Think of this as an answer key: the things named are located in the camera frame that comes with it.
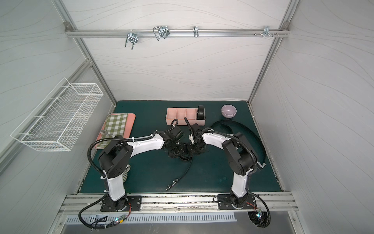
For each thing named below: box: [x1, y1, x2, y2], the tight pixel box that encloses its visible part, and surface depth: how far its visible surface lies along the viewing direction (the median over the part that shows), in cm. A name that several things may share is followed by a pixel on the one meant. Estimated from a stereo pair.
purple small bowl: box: [221, 104, 238, 119], surface depth 112 cm
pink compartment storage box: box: [165, 107, 206, 126], surface depth 113 cm
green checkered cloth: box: [97, 113, 129, 150], surface depth 106 cm
